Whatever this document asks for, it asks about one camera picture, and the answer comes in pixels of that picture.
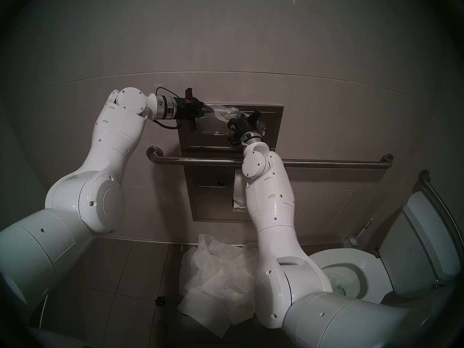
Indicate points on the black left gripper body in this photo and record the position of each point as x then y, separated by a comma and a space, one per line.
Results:
186, 110

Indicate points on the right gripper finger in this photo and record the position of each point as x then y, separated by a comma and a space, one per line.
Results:
239, 115
255, 115

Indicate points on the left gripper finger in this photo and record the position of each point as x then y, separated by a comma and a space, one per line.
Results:
208, 112
206, 105

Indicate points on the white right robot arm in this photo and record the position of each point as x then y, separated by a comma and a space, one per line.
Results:
268, 206

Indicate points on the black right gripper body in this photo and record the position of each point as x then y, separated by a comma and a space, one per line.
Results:
244, 128

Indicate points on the white toilet brush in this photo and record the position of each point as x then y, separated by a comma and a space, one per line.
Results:
351, 241

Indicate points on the white toilet seat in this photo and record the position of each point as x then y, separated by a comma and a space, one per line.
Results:
348, 256

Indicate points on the pile of paper seat covers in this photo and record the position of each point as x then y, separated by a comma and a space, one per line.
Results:
217, 278

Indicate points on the long steel grab bar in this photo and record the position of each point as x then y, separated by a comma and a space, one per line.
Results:
326, 163

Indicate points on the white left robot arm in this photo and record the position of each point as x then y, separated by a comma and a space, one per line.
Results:
108, 144

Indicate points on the short steel grab bar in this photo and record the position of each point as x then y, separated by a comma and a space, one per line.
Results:
424, 175

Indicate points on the stainless steel wall dispenser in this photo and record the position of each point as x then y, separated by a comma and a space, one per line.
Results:
206, 202

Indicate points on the small black knob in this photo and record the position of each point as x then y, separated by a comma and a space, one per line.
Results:
160, 301

